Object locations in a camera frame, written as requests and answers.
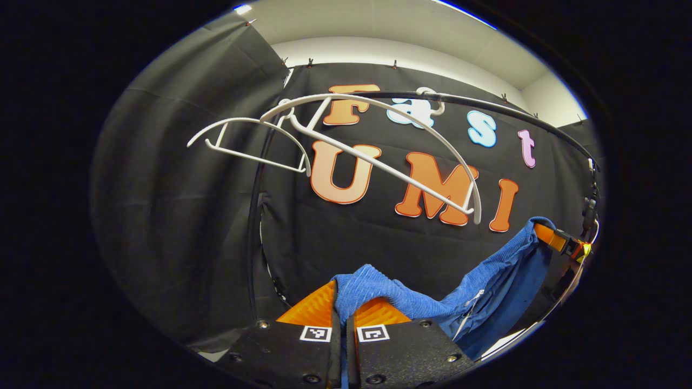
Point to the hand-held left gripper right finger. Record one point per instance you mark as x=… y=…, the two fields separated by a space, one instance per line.
x=351 y=359

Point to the black backdrop cloth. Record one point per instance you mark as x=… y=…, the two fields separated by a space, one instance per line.
x=411 y=254
x=173 y=227

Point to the black clothes rail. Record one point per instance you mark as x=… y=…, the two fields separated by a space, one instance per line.
x=540 y=125

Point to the small white plastic hanger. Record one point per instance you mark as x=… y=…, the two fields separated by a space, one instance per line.
x=254 y=157

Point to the small ceiling light panel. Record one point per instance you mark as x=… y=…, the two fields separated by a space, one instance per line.
x=243 y=8

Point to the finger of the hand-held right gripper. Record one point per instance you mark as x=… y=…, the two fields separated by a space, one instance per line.
x=549 y=236

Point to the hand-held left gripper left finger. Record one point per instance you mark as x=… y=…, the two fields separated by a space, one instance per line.
x=335 y=356

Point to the large white plastic hanger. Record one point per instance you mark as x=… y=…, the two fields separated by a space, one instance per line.
x=378 y=166

